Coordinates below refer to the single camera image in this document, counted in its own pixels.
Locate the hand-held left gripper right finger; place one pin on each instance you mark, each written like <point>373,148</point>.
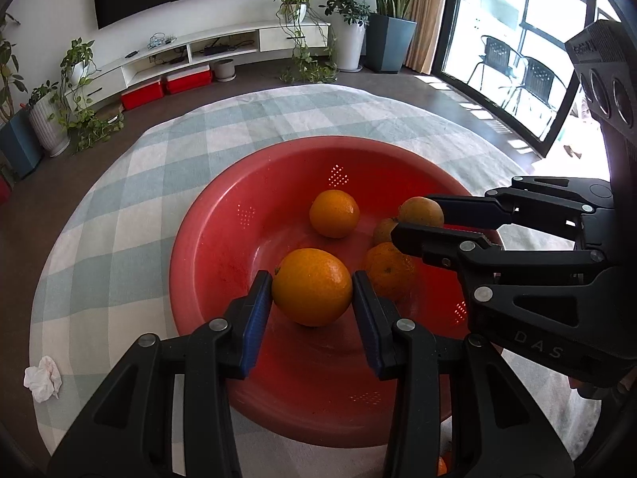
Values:
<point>371,331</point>

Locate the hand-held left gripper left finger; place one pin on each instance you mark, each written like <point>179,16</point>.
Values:
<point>256,323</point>

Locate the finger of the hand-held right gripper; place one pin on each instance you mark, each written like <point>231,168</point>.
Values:
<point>433,241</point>
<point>468,210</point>

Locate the dimpled tangerine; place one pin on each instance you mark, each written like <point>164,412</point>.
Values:
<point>418,209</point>
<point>388,271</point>

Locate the smooth round orange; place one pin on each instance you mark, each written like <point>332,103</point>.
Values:
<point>442,467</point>
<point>383,234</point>
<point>312,286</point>
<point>334,212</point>

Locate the red plastic basin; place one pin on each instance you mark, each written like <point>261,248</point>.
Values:
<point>298,383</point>

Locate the black balcony chair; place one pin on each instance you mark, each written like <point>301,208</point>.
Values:
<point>537,79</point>
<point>497,57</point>

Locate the checked green white tablecloth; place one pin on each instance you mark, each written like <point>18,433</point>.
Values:
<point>124,239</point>

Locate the large-leaf plant in grey-blue pot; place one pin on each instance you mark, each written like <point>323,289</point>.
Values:
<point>390,42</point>

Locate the beige curtain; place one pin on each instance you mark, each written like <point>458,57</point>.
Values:
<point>423,15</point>

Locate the glass sliding door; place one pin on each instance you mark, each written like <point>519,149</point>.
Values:
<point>497,10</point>

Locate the leafy plant in tall white pot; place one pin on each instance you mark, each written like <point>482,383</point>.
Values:
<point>348,42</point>

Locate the crumpled white tissue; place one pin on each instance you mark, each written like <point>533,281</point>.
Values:
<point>42,378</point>

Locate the red storage box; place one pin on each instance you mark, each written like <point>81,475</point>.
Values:
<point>189,80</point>
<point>142,95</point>

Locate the white television cabinet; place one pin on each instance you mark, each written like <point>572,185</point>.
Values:
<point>278,39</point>

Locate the small grey round pot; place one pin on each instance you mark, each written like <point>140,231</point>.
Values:
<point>224,69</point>

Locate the brown cardboard piece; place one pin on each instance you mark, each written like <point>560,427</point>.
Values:
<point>110,112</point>

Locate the trailing pothos in white pot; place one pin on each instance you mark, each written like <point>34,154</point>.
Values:
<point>75,67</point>
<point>294,7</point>

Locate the black set-top box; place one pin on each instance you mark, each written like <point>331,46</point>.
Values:
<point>219,50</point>

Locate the red canister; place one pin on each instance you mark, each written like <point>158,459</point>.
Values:
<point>4,189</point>

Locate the plant in white ribbed pot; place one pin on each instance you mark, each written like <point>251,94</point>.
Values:
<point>47,127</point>

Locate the tall tree in blue pot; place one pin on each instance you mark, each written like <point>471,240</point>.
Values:
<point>17,144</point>

